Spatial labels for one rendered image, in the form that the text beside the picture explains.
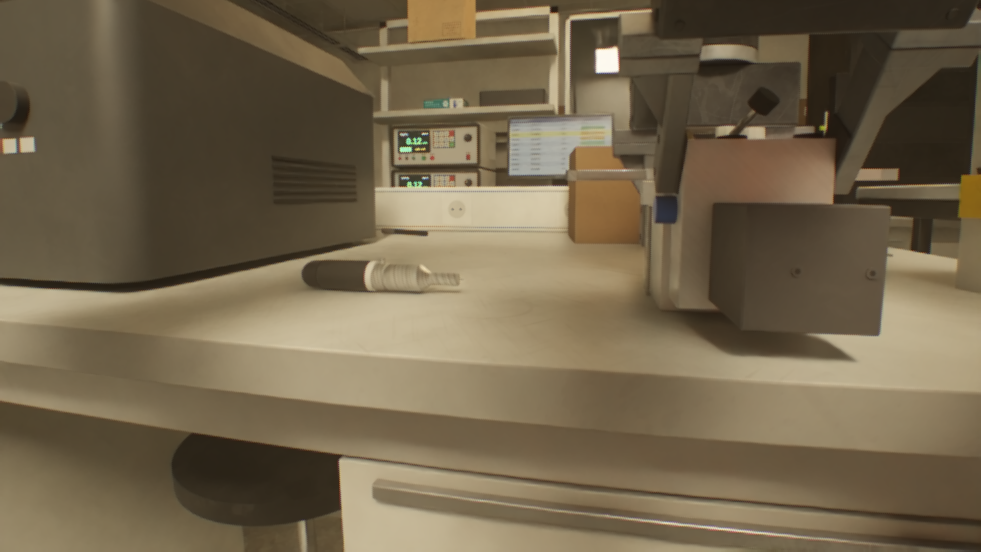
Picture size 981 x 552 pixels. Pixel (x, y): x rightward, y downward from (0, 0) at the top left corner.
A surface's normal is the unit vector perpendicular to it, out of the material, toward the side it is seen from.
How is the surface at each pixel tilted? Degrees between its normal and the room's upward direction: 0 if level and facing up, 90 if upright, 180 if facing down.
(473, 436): 90
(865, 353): 0
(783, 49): 90
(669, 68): 130
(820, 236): 90
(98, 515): 90
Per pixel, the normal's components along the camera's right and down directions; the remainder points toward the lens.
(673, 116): -0.16, 0.72
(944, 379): 0.00, -0.99
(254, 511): 0.10, 0.11
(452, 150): -0.22, 0.10
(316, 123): 0.98, 0.02
